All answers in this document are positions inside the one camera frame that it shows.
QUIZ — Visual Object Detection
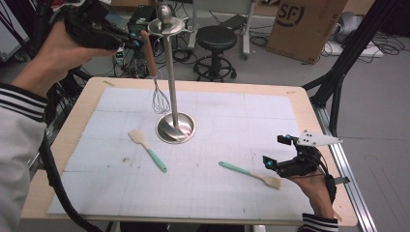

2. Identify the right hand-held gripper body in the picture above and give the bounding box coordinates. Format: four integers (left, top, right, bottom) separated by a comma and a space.
278, 130, 343, 178

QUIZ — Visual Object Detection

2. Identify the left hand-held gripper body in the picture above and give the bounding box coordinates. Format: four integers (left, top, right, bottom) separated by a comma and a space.
63, 0, 131, 51

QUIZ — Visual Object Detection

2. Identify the wire whisk with wooden handle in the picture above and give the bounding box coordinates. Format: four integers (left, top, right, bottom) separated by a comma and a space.
140, 29, 171, 116

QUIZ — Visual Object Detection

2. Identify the beige spatula with green handle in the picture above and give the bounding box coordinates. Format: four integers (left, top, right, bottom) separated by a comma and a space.
218, 160, 282, 190
128, 128, 168, 173

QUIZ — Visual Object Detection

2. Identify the steel utensil stand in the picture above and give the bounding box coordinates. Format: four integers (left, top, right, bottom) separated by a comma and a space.
146, 4, 196, 145

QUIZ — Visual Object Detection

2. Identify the person's right hand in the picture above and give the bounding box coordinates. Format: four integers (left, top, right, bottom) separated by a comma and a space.
288, 172, 331, 202

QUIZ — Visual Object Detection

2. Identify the person's left hand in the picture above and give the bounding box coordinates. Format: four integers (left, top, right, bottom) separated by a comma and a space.
28, 20, 118, 81

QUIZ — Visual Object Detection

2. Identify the small power supply unit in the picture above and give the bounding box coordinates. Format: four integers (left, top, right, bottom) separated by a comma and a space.
114, 47, 125, 66

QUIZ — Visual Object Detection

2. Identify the black computer tower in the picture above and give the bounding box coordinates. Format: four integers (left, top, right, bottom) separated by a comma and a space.
127, 5, 162, 61

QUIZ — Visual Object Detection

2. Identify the black round stool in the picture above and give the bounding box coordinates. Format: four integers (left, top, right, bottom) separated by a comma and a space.
192, 25, 238, 82

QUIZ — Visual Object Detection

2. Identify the white grid mat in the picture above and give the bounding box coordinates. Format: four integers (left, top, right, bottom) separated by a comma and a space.
47, 87, 315, 218

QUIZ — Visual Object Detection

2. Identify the white board panel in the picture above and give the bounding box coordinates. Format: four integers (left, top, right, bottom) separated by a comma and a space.
0, 3, 30, 62

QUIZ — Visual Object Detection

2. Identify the black flat device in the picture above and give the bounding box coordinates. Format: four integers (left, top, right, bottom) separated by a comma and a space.
221, 14, 248, 32

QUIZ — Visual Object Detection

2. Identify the brown cardboard box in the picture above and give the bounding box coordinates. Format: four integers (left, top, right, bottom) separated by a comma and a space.
266, 0, 349, 65

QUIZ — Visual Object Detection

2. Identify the white floor board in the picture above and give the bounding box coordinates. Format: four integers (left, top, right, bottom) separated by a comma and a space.
322, 40, 385, 58

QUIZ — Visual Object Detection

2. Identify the grey bag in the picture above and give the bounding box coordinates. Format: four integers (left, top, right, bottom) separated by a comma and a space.
332, 12, 366, 43

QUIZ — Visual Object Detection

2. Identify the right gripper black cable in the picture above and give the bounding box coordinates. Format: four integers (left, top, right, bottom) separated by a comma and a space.
317, 151, 338, 204

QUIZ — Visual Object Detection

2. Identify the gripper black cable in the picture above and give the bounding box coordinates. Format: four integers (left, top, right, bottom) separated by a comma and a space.
317, 151, 338, 204
38, 131, 104, 232

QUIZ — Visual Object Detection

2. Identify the aluminium rail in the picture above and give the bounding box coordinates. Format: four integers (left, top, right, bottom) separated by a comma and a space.
313, 105, 378, 232

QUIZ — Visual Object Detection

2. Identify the black metal frame post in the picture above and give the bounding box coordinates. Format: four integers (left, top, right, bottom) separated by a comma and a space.
302, 0, 400, 139

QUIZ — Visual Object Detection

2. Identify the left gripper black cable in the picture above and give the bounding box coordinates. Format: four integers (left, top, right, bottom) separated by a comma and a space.
38, 131, 104, 232

